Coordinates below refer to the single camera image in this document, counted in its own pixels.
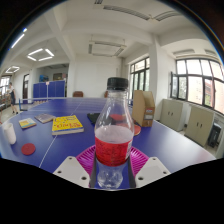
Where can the flat round red coaster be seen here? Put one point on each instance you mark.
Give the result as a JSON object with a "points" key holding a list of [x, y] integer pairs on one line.
{"points": [[28, 149]]}

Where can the grey notebook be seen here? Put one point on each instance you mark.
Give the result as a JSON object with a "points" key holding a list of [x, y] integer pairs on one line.
{"points": [[44, 118]]}

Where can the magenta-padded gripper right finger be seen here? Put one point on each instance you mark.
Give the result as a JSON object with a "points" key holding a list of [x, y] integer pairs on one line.
{"points": [[151, 170]]}

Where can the dark wooden door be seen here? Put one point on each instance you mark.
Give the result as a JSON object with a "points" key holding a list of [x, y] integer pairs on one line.
{"points": [[25, 87]]}

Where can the large yellow book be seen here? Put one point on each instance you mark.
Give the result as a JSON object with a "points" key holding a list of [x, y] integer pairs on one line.
{"points": [[67, 125]]}

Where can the brown armchair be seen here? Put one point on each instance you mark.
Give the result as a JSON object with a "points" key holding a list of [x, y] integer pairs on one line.
{"points": [[106, 94], [78, 94]]}

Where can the person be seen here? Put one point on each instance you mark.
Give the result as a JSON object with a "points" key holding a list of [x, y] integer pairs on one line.
{"points": [[12, 96]]}

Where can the black pouch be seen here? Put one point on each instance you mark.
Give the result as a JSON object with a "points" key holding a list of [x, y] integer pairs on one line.
{"points": [[92, 118]]}

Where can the clear red-labelled water bottle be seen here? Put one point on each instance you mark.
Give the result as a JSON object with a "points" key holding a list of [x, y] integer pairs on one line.
{"points": [[113, 146]]}

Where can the ceiling lights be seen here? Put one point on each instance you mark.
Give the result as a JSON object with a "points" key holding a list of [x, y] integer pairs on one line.
{"points": [[45, 58]]}

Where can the blue partition panels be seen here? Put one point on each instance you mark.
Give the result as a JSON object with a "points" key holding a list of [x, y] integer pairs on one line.
{"points": [[50, 89]]}

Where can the ceiling air conditioner unit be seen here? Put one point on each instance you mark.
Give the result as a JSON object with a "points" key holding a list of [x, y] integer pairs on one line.
{"points": [[106, 50]]}

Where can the brown cardboard box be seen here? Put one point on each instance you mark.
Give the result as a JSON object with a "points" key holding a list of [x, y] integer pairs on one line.
{"points": [[143, 108]]}

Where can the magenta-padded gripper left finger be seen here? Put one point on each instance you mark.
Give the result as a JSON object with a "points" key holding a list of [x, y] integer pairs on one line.
{"points": [[71, 170]]}

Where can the black bin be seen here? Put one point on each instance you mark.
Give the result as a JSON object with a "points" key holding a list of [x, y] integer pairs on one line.
{"points": [[214, 136]]}

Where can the beige two-door cabinet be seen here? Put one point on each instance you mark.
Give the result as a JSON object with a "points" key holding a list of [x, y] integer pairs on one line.
{"points": [[171, 115], [199, 126]]}

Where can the large black-framed window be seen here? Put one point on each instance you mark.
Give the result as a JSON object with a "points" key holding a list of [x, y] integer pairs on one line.
{"points": [[196, 85]]}

